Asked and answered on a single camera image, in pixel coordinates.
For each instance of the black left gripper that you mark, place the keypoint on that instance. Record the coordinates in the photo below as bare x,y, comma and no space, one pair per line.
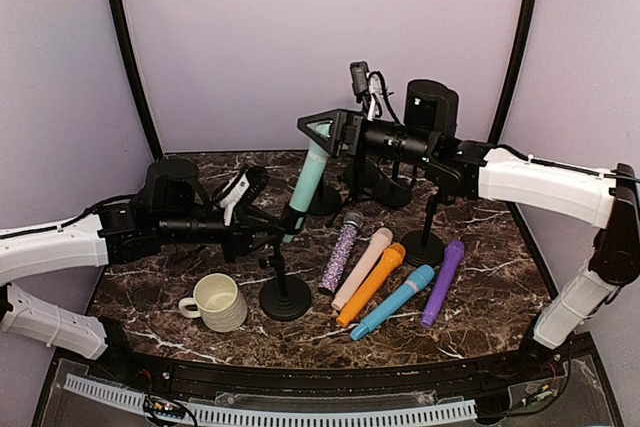
240,241

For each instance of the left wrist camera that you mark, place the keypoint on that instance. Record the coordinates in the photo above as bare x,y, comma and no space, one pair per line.
245,186

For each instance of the black front table rail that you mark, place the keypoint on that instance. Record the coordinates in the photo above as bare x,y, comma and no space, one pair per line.
483,377

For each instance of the black stand of green microphone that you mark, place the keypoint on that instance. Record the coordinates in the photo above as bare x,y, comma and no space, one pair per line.
285,297

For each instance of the blue microphone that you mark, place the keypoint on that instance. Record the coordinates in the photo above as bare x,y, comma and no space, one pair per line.
416,282

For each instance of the beige pink microphone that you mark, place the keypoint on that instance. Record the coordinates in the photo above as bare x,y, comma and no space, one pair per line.
380,240

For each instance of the left black frame post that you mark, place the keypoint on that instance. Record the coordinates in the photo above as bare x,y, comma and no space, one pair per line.
121,27

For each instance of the orange microphone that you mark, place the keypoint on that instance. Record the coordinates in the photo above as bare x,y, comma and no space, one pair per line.
392,257

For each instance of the black frame post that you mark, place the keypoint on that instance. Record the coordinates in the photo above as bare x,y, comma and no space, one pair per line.
516,57
121,27

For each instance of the glitter purple silver microphone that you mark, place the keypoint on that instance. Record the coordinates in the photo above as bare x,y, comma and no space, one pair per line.
341,252

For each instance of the right black frame post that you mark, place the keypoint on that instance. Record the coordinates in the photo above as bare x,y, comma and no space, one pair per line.
516,57

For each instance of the black tripod microphone stand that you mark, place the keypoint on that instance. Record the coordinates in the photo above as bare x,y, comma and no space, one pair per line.
355,194

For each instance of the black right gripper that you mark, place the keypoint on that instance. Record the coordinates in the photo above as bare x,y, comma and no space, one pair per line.
340,118

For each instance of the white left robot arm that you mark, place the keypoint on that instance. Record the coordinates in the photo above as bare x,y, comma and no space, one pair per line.
172,207

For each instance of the cream ceramic mug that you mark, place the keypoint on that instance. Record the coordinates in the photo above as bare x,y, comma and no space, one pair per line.
218,302

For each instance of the white slotted cable duct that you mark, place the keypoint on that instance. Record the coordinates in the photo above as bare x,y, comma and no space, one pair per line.
197,413

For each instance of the black stand of purple microphone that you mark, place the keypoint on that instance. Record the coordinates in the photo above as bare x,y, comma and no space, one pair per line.
423,246

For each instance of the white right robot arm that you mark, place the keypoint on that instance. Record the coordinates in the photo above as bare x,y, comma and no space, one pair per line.
605,199

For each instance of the mint green microphone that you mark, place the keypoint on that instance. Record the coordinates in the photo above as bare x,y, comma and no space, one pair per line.
307,182

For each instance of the black stand of blue microphone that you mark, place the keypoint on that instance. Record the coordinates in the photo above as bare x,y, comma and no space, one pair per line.
326,201

